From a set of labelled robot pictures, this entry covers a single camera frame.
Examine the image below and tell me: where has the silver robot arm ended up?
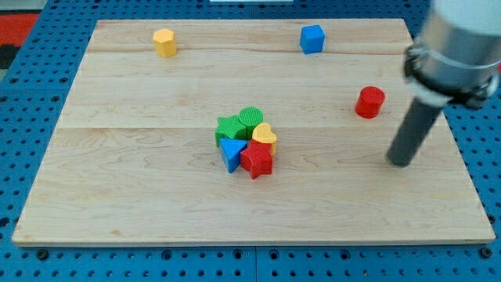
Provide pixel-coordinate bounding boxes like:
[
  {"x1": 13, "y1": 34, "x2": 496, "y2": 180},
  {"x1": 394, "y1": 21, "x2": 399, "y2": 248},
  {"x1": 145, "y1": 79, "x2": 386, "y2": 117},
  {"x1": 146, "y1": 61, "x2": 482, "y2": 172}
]
[{"x1": 405, "y1": 0, "x2": 500, "y2": 109}]

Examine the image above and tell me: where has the light wooden board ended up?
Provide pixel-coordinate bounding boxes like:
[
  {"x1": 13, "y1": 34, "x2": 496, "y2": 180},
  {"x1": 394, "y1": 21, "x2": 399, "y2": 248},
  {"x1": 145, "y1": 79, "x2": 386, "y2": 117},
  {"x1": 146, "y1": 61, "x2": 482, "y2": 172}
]
[{"x1": 12, "y1": 19, "x2": 496, "y2": 247}]

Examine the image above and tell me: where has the yellow heart block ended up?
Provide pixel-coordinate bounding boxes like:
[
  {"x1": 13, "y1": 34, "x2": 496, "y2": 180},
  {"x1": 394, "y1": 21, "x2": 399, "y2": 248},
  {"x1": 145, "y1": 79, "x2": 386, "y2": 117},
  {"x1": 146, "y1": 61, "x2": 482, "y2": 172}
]
[{"x1": 252, "y1": 122, "x2": 277, "y2": 156}]

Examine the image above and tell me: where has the red star block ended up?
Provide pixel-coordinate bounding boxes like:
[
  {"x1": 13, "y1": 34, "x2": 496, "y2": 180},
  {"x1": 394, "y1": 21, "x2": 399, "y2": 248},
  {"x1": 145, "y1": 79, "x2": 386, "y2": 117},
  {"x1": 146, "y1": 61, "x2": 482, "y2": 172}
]
[{"x1": 240, "y1": 139, "x2": 273, "y2": 179}]

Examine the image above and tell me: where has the blue triangle block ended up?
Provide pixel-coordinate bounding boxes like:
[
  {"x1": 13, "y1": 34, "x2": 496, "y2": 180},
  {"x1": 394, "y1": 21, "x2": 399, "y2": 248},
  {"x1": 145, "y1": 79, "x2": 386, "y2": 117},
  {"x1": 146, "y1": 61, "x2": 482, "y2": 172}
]
[{"x1": 219, "y1": 138, "x2": 247, "y2": 173}]

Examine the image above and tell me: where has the green star block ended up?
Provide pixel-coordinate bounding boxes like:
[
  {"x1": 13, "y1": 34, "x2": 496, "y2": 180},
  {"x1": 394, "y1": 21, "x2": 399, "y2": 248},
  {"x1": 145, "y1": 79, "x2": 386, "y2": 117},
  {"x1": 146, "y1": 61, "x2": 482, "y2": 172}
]
[{"x1": 214, "y1": 115, "x2": 247, "y2": 147}]

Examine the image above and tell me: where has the green cylinder block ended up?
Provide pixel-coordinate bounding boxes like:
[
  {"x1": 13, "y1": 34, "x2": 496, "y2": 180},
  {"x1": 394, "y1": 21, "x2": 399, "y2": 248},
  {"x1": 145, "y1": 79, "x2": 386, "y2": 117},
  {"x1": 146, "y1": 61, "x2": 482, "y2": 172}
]
[{"x1": 238, "y1": 107, "x2": 264, "y2": 140}]

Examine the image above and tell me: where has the blue cube block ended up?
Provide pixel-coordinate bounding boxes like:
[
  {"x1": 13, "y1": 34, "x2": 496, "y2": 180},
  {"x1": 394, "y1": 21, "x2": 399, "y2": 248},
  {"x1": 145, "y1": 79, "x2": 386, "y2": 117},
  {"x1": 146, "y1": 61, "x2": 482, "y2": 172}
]
[{"x1": 300, "y1": 24, "x2": 325, "y2": 54}]

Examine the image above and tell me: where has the red cylinder block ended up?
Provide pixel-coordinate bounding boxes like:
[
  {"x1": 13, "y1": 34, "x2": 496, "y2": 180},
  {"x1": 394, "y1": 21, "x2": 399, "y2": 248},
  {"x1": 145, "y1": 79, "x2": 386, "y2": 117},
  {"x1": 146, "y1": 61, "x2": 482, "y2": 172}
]
[{"x1": 355, "y1": 86, "x2": 386, "y2": 119}]

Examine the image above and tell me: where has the yellow hexagon block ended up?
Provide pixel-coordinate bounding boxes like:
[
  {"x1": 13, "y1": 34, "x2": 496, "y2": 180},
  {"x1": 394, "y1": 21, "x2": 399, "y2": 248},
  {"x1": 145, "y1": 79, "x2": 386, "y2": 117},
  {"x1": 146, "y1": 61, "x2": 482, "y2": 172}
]
[{"x1": 153, "y1": 29, "x2": 177, "y2": 57}]

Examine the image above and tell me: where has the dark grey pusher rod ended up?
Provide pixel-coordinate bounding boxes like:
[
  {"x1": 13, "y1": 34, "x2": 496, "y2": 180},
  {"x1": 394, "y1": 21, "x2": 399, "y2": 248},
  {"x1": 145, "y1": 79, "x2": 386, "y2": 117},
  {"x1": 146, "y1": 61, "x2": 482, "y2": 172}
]
[{"x1": 387, "y1": 98, "x2": 442, "y2": 168}]

